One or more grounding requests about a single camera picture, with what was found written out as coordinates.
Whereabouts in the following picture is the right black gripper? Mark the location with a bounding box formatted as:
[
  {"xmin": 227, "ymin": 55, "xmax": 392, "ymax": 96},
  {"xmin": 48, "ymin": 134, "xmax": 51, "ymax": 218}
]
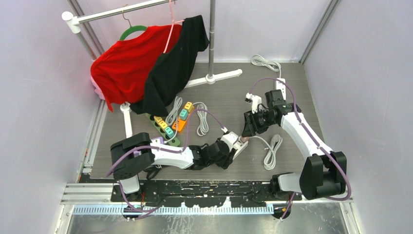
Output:
[{"xmin": 243, "ymin": 108, "xmax": 277, "ymax": 137}]

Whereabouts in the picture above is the pink plug adapter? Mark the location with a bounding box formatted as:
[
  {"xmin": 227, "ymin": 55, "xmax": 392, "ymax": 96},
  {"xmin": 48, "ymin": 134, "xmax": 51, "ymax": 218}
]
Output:
[{"xmin": 239, "ymin": 136, "xmax": 250, "ymax": 143}]

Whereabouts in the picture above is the short white power strip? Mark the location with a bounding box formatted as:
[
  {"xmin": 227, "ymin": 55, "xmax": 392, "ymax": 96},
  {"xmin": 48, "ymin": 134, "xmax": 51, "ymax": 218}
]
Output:
[{"xmin": 234, "ymin": 135, "xmax": 283, "ymax": 171}]

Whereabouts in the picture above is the teal plug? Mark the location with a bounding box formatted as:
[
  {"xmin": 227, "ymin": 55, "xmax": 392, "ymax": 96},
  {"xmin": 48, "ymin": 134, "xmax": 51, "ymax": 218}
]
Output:
[
  {"xmin": 179, "ymin": 109, "xmax": 188, "ymax": 121},
  {"xmin": 164, "ymin": 126, "xmax": 175, "ymax": 139}
]

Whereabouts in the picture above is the long white power strip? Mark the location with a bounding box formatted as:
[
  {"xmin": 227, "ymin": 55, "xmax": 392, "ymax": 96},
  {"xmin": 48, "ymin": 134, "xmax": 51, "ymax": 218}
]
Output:
[{"xmin": 251, "ymin": 55, "xmax": 287, "ymax": 100}]

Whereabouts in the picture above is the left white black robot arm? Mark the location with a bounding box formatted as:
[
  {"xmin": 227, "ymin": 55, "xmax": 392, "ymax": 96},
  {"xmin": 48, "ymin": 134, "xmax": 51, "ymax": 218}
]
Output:
[{"xmin": 106, "ymin": 132, "xmax": 238, "ymax": 201}]

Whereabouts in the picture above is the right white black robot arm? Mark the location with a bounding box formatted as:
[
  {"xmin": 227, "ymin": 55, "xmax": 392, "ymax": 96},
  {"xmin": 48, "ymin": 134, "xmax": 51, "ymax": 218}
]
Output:
[{"xmin": 242, "ymin": 90, "xmax": 348, "ymax": 200}]

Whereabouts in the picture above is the teal plug on green strip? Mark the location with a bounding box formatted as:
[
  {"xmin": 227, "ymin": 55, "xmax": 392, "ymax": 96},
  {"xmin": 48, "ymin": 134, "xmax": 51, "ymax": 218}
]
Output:
[{"xmin": 164, "ymin": 126, "xmax": 175, "ymax": 139}]

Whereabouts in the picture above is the yellow plug on green strip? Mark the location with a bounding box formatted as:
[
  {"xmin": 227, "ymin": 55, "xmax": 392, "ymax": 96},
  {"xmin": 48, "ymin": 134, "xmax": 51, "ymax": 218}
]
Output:
[{"xmin": 153, "ymin": 116, "xmax": 163, "ymax": 125}]

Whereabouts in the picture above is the dark green power strip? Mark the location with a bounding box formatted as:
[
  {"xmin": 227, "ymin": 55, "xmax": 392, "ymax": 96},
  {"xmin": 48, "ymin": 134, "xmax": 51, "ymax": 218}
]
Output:
[{"xmin": 145, "ymin": 114, "xmax": 181, "ymax": 146}]

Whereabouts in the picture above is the purple power strip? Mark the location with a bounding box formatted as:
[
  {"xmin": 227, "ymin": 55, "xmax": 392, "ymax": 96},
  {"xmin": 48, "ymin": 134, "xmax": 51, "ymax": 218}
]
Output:
[{"xmin": 150, "ymin": 136, "xmax": 165, "ymax": 147}]

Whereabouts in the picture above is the black t-shirt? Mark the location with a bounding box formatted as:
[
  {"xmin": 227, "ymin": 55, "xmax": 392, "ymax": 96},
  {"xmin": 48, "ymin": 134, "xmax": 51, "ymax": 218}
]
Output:
[{"xmin": 130, "ymin": 15, "xmax": 209, "ymax": 117}]

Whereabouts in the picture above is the red t-shirt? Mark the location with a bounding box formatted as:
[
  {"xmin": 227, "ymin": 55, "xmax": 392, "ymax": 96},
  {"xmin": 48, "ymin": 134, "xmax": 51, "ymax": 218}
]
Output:
[{"xmin": 90, "ymin": 25, "xmax": 182, "ymax": 111}]

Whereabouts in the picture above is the pink clothes hanger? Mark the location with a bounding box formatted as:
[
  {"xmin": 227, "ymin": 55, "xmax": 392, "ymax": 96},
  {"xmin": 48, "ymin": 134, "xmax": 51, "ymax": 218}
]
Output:
[{"xmin": 163, "ymin": 0, "xmax": 185, "ymax": 54}]

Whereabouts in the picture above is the green clothes hanger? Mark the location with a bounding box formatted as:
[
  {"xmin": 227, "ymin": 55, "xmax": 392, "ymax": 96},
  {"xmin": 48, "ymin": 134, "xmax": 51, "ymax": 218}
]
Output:
[{"xmin": 119, "ymin": 10, "xmax": 147, "ymax": 41}]

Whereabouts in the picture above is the white metal clothes rack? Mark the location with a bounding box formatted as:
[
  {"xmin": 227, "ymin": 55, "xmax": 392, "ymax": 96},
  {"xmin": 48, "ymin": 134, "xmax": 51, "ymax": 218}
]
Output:
[{"xmin": 61, "ymin": 0, "xmax": 243, "ymax": 137}]

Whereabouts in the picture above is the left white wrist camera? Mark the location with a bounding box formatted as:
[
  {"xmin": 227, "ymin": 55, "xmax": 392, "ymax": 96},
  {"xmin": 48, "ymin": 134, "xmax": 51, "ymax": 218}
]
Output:
[{"xmin": 221, "ymin": 132, "xmax": 240, "ymax": 151}]

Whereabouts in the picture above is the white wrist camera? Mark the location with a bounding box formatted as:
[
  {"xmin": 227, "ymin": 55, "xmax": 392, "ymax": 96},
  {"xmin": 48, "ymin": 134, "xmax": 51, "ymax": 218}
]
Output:
[
  {"xmin": 245, "ymin": 93, "xmax": 262, "ymax": 114},
  {"xmin": 221, "ymin": 132, "xmax": 240, "ymax": 151}
]

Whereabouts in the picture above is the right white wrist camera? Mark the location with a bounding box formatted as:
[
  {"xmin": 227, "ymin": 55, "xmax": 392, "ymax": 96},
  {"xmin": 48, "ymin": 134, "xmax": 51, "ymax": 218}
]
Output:
[{"xmin": 245, "ymin": 93, "xmax": 262, "ymax": 114}]

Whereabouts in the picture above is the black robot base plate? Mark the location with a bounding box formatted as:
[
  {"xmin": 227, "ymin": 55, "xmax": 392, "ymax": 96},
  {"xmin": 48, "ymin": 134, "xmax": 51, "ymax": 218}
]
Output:
[{"xmin": 111, "ymin": 180, "xmax": 302, "ymax": 219}]

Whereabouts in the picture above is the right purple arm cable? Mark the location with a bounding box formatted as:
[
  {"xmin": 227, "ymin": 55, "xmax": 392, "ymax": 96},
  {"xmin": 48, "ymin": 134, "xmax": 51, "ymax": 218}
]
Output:
[{"xmin": 249, "ymin": 77, "xmax": 352, "ymax": 220}]

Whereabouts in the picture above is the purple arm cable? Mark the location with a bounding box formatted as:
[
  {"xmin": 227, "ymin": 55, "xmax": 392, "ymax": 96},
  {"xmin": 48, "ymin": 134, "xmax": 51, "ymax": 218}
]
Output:
[
  {"xmin": 105, "ymin": 109, "xmax": 228, "ymax": 221},
  {"xmin": 249, "ymin": 77, "xmax": 352, "ymax": 220}
]

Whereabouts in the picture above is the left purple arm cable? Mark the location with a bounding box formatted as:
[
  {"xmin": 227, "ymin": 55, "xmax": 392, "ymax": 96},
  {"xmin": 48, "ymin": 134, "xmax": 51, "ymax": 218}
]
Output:
[{"xmin": 105, "ymin": 109, "xmax": 228, "ymax": 221}]

